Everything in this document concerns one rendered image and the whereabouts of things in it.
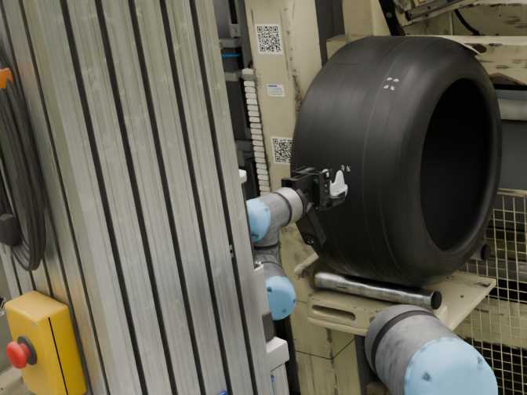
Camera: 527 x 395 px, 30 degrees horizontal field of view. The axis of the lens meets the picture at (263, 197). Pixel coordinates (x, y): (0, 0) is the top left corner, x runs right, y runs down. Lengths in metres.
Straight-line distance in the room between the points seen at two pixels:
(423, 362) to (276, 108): 1.32
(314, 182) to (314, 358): 0.85
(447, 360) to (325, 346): 1.47
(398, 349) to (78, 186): 0.46
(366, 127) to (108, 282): 1.05
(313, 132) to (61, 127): 1.14
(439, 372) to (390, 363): 0.09
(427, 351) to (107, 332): 0.40
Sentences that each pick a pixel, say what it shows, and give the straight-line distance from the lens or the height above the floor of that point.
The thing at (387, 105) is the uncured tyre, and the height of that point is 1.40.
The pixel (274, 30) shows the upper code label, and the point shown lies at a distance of 2.42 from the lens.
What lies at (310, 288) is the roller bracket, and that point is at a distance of 2.52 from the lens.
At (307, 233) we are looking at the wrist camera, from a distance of 2.05.
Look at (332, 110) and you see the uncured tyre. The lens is 2.20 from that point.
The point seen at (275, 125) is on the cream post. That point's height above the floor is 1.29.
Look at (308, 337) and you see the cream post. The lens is 2.73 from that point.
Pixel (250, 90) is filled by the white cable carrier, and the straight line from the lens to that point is 2.52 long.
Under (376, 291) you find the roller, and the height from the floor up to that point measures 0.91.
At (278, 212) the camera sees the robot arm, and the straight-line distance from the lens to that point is 1.89.
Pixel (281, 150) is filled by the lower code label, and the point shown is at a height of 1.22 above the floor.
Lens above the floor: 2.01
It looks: 21 degrees down
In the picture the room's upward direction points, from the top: 8 degrees counter-clockwise
